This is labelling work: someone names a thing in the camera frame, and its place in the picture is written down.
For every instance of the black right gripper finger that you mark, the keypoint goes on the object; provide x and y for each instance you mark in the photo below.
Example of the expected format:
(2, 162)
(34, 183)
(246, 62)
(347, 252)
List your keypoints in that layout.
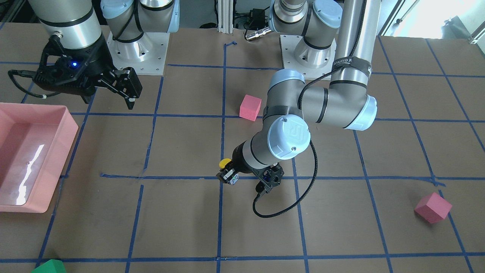
(88, 99)
(123, 82)

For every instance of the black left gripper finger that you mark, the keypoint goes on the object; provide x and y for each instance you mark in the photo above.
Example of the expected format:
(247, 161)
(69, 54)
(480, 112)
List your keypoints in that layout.
(227, 176)

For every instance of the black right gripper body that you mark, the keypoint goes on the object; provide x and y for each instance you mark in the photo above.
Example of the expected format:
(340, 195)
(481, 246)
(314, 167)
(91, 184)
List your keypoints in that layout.
(97, 60)

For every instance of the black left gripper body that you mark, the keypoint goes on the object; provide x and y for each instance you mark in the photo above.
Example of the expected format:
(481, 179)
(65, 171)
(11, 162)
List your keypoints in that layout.
(238, 154)

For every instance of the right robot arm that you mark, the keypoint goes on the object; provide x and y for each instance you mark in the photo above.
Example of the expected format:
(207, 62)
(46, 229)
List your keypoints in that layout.
(76, 22)

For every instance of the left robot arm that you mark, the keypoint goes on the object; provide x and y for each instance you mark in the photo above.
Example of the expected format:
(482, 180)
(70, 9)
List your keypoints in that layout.
(291, 104)

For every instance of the pink plastic bin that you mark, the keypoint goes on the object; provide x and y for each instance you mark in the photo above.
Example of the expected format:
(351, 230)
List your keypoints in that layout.
(35, 142)

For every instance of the pink foam cube centre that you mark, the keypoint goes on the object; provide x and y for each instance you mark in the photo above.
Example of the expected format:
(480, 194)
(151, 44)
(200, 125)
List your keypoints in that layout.
(250, 107)

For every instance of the pink foam cube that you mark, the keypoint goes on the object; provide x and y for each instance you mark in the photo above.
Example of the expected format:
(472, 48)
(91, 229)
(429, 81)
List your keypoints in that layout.
(250, 107)
(433, 208)

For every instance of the pink foam cube far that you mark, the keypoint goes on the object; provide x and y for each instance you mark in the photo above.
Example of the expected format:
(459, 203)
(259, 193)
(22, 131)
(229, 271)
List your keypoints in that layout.
(433, 208)

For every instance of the green foam cube near bin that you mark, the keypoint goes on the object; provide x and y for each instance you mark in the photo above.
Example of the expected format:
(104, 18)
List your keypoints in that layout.
(51, 266)

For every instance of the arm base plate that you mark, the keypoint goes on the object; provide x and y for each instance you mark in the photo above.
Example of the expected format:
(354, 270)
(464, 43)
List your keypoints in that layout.
(310, 62)
(147, 55)

